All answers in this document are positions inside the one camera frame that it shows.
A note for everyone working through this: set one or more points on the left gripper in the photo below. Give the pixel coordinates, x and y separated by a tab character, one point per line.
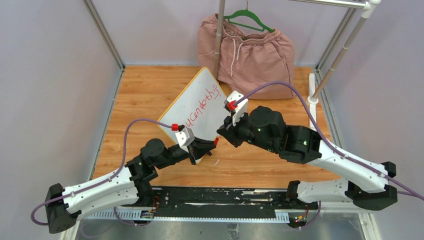
198	148

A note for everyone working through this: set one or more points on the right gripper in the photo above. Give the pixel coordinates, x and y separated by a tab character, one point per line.
229	131

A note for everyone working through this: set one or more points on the yellow framed whiteboard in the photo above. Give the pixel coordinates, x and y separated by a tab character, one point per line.
200	106

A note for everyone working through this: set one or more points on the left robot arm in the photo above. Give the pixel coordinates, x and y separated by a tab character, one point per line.
129	186

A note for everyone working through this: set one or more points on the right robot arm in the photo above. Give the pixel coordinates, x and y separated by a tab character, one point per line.
363	187

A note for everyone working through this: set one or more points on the pink shorts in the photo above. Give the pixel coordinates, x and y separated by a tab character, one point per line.
248	60

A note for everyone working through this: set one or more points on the green clothes hanger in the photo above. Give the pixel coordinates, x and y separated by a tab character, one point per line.
246	13

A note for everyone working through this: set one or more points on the clothes rack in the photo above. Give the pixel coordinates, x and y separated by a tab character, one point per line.
367	7

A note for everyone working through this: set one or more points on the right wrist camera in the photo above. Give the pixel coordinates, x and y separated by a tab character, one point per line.
236	104

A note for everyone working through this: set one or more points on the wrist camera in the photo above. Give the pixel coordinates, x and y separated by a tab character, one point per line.
184	138
236	104

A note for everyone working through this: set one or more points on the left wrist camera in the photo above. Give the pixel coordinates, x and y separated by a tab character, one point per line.
184	138

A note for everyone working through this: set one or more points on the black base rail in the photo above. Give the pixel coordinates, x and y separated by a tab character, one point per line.
222	202

